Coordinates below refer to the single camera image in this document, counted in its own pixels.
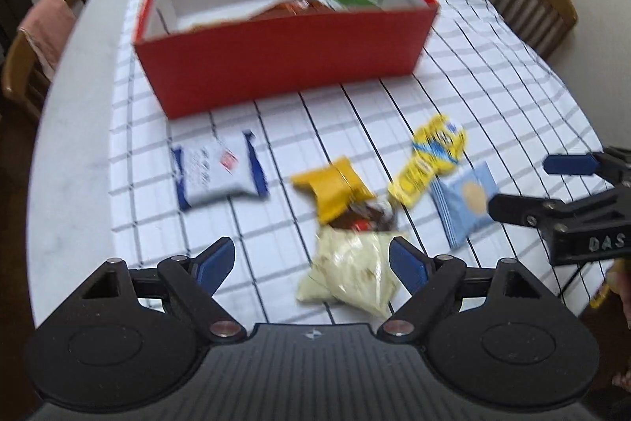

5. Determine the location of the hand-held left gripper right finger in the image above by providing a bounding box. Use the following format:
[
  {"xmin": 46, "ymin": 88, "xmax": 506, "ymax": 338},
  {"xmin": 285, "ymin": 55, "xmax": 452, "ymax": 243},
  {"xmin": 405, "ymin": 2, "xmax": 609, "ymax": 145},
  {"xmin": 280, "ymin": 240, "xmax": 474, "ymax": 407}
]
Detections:
[{"xmin": 375, "ymin": 236, "xmax": 544, "ymax": 346}]

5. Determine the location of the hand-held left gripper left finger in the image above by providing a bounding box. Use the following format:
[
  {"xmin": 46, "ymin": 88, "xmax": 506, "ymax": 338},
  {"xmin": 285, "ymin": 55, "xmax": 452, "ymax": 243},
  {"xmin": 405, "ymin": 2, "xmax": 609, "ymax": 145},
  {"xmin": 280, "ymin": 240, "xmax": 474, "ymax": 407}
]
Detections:
[{"xmin": 80, "ymin": 236, "xmax": 247, "ymax": 346}]

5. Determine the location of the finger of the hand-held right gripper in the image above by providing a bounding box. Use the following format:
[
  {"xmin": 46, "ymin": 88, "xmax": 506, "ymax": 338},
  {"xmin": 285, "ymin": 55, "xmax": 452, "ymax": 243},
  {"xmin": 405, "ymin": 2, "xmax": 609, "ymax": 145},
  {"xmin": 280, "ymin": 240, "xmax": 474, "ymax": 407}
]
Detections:
[
  {"xmin": 542, "ymin": 147, "xmax": 631, "ymax": 189},
  {"xmin": 487, "ymin": 191, "xmax": 595, "ymax": 232}
]

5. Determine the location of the light blue snack packet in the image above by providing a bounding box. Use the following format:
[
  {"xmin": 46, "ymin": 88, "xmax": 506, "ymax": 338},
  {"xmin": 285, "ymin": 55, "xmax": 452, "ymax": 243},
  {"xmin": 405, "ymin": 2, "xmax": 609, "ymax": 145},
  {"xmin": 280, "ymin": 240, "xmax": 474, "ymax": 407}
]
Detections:
[{"xmin": 430, "ymin": 161, "xmax": 502, "ymax": 250}]

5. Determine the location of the cream triangular snack packet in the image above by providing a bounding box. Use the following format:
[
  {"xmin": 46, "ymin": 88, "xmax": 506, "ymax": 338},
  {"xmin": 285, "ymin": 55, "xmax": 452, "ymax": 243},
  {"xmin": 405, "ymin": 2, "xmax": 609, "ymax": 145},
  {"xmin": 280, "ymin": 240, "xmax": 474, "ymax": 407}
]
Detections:
[{"xmin": 295, "ymin": 226, "xmax": 411, "ymax": 319}]

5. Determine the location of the dark brown snack packet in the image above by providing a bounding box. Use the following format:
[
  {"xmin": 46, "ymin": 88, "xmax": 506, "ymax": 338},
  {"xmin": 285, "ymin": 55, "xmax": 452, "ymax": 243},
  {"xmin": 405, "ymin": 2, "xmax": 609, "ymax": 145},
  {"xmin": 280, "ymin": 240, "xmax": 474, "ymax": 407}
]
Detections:
[{"xmin": 334, "ymin": 196, "xmax": 396, "ymax": 233}]

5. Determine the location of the white blue snack packet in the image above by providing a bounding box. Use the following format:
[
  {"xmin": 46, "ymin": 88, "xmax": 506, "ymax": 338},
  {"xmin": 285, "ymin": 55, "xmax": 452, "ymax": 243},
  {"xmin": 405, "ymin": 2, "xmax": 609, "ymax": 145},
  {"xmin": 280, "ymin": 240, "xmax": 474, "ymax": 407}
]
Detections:
[{"xmin": 172, "ymin": 130, "xmax": 270, "ymax": 211}]

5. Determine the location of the yellow cartoon snack packet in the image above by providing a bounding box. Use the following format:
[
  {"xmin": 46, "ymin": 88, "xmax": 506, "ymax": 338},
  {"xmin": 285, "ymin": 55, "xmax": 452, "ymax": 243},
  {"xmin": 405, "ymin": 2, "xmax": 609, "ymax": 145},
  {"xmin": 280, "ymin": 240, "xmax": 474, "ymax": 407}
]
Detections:
[{"xmin": 387, "ymin": 114, "xmax": 467, "ymax": 208}]

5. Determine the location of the red cardboard box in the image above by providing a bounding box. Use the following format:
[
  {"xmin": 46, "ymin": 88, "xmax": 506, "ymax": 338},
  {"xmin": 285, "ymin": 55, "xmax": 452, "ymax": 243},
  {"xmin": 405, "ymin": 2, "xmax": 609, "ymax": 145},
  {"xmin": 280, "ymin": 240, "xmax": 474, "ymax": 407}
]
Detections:
[{"xmin": 133, "ymin": 0, "xmax": 441, "ymax": 121}]

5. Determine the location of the red brown snack bag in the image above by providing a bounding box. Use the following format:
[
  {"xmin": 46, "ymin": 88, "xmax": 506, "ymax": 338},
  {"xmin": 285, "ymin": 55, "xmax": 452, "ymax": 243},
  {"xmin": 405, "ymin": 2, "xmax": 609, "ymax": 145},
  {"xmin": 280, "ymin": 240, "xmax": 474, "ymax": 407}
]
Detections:
[{"xmin": 250, "ymin": 0, "xmax": 337, "ymax": 20}]

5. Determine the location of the person's right hand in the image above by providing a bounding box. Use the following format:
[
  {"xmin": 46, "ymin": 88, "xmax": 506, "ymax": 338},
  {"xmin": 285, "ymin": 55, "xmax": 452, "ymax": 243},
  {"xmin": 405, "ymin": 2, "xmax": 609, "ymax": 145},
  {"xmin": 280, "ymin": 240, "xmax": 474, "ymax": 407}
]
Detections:
[{"xmin": 607, "ymin": 259, "xmax": 631, "ymax": 330}]

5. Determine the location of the black checked white tablecloth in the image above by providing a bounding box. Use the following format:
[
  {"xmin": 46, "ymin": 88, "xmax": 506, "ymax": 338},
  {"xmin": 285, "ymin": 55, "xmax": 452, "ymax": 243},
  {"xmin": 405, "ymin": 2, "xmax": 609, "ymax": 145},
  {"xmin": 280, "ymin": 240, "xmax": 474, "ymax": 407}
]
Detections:
[{"xmin": 106, "ymin": 0, "xmax": 608, "ymax": 328}]

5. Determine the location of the wooden chair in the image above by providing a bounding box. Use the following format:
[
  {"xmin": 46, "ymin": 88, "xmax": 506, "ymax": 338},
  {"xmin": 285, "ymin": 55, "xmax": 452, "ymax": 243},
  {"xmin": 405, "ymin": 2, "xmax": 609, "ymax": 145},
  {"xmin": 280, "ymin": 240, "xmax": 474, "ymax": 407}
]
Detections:
[
  {"xmin": 480, "ymin": 0, "xmax": 579, "ymax": 63},
  {"xmin": 2, "ymin": 0, "xmax": 94, "ymax": 118}
]

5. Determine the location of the pink towel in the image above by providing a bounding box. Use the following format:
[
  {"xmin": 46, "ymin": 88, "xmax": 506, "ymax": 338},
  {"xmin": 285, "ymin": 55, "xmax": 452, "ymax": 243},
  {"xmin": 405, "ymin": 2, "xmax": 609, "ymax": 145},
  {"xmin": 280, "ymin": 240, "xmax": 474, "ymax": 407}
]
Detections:
[{"xmin": 19, "ymin": 0, "xmax": 76, "ymax": 82}]

